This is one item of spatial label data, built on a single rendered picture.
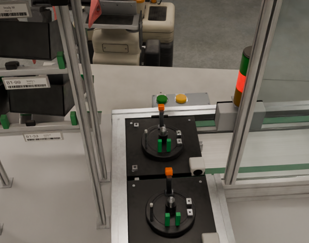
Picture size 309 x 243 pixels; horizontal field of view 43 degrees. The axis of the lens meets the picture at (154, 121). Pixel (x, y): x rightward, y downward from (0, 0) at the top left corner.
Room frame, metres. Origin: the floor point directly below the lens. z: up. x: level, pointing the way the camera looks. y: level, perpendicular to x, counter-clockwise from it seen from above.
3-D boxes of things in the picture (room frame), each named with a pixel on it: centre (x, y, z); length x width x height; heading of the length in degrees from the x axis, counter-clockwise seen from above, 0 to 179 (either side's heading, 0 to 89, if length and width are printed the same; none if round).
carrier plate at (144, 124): (0.82, -0.03, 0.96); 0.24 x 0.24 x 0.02; 4
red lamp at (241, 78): (0.72, -0.23, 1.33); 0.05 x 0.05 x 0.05
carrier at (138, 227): (0.57, -0.05, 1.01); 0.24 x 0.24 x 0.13; 4
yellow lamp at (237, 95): (0.72, -0.23, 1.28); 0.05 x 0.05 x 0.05
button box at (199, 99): (1.04, -0.10, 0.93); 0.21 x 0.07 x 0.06; 94
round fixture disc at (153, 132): (0.82, -0.03, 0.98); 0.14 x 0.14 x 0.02
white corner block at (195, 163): (0.73, -0.13, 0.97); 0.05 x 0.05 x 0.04; 4
